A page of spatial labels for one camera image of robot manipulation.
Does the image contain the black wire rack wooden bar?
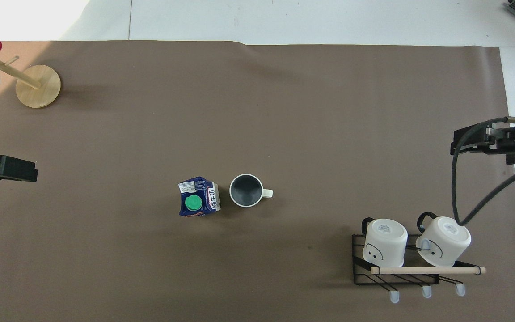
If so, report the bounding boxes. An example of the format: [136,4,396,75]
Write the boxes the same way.
[352,234,487,304]

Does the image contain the white mug black handle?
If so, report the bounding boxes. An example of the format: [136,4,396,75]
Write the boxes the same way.
[361,217,409,268]
[415,212,472,268]

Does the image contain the wooden mug tree stand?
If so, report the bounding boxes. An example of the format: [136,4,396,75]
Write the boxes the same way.
[0,48,62,109]

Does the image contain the white mug grey inside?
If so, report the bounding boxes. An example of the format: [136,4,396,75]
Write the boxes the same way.
[229,174,274,208]

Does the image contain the blue milk carton green cap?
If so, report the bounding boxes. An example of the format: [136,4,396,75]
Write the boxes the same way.
[178,177,221,218]

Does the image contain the black cable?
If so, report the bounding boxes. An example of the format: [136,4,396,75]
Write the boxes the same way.
[451,116,515,226]

